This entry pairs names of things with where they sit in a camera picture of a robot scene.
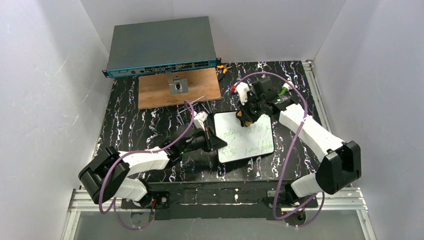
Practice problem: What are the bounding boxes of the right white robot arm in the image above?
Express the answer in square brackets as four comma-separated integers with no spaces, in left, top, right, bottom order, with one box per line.
[231,77,362,201]

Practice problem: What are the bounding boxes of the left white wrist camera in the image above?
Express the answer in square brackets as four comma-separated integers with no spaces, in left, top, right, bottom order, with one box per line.
[193,111,208,131]

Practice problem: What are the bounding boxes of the grey metal stand bracket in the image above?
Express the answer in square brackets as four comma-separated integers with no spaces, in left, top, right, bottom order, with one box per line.
[165,72,189,95]

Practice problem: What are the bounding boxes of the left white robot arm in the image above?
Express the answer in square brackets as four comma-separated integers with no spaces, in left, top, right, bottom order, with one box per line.
[78,125,228,205]

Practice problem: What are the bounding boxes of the orange handled pliers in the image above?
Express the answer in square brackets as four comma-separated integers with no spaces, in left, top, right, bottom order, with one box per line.
[217,63,232,81]

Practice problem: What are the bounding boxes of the green white marker tool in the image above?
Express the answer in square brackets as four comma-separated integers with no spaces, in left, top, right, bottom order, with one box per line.
[278,81,294,96]

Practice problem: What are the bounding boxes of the brown wooden board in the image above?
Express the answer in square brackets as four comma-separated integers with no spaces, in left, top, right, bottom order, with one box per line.
[137,68,222,110]

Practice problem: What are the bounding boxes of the purple cable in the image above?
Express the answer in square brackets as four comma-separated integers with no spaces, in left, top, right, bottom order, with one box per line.
[236,71,326,229]
[98,100,196,231]

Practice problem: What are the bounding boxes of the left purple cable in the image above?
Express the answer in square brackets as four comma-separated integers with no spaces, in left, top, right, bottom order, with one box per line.
[98,100,196,231]

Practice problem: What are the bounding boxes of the grey network switch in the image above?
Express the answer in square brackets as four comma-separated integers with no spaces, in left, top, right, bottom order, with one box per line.
[103,16,221,78]

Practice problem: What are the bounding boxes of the aluminium rail frame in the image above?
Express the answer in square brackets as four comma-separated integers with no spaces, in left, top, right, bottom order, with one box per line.
[61,59,377,240]

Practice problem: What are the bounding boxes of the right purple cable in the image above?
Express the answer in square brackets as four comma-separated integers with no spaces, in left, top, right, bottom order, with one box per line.
[236,71,326,229]

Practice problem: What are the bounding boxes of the yellow black whiteboard eraser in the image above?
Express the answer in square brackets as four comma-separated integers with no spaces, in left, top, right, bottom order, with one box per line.
[235,110,253,127]

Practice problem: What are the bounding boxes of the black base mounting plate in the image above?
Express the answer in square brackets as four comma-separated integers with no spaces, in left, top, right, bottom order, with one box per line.
[119,178,319,221]

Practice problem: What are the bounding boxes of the white whiteboard black frame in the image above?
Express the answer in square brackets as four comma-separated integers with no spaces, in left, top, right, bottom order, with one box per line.
[213,111,275,163]

